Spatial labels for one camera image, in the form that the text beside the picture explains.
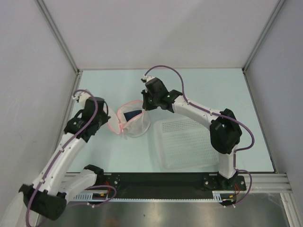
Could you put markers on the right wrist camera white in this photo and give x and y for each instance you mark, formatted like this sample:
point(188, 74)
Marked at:
point(146, 78)

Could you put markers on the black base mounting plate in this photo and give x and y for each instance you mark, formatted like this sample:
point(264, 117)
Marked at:
point(170, 186)

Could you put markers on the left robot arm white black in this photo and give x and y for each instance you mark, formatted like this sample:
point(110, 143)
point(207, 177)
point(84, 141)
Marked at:
point(47, 195)

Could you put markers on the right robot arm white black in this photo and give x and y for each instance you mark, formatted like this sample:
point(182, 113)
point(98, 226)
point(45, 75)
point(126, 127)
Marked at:
point(224, 130)

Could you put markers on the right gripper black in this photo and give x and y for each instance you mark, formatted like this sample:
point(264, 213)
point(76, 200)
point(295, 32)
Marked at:
point(146, 105)

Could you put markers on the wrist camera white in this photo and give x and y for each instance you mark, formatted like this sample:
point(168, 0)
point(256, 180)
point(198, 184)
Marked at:
point(81, 97)
point(146, 78)

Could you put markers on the white perforated plastic tray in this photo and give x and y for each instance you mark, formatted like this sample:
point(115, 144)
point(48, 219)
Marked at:
point(182, 143)

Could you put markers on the dark blue lace bra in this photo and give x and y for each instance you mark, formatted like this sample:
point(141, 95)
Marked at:
point(131, 114)

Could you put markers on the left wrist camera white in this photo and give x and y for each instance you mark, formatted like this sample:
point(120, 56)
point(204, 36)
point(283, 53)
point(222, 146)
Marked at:
point(81, 97)

